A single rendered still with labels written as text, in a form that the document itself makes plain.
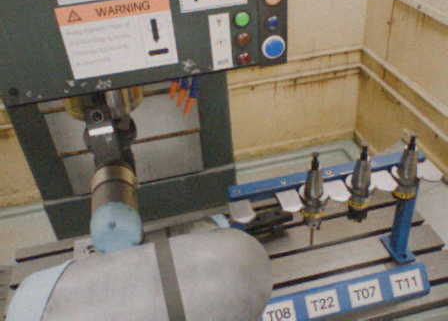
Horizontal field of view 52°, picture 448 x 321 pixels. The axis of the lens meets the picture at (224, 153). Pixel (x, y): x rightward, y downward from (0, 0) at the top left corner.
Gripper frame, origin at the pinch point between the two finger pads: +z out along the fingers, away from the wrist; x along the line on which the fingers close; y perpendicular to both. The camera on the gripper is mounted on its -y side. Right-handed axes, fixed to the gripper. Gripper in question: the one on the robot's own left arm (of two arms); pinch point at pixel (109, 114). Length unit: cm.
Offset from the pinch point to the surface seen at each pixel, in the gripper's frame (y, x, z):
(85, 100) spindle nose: -8.5, -2.6, -8.5
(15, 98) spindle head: -17.4, -10.3, -21.3
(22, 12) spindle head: -29.5, -5.3, -21.1
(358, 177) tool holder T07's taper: 16, 49, -17
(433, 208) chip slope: 60, 92, 8
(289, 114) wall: 62, 68, 81
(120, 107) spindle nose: -5.7, 3.2, -8.3
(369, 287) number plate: 47, 52, -24
